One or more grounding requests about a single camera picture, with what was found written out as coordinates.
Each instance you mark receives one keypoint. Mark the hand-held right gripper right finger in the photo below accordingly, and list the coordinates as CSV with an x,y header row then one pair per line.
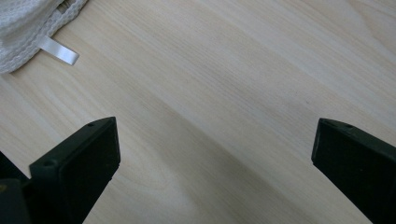
x,y
358,158

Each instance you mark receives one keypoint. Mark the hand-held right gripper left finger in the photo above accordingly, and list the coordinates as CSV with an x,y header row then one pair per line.
x,y
77,168

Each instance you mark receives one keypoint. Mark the white mesh laundry bag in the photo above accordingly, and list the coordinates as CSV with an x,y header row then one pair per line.
x,y
21,28

